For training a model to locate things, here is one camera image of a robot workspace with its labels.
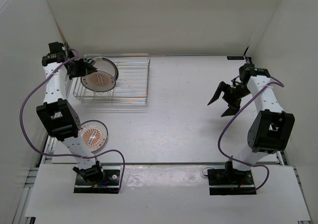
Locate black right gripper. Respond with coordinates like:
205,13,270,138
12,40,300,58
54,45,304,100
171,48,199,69
208,81,251,118

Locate orange sunburst plate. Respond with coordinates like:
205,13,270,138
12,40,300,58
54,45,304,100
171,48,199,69
80,120,108,152
80,70,116,93

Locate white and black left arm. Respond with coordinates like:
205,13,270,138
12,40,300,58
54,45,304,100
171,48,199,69
36,52,104,184

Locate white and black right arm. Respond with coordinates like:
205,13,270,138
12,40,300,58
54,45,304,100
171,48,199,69
209,64,295,184

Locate green rimmed white plate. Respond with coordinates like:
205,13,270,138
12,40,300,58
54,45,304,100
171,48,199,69
86,57,119,80

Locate small black label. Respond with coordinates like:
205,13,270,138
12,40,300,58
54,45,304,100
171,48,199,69
227,56,245,61

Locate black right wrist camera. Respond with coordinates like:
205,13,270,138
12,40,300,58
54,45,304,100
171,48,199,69
239,63,255,82

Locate wire dish rack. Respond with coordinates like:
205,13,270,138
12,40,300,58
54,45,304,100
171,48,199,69
70,53,151,110

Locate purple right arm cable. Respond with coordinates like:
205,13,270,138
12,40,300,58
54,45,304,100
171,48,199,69
217,76,285,190

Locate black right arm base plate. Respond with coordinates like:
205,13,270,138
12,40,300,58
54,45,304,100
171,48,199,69
207,168,256,196

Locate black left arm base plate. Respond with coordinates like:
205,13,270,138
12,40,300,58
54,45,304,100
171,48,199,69
74,166,122,194

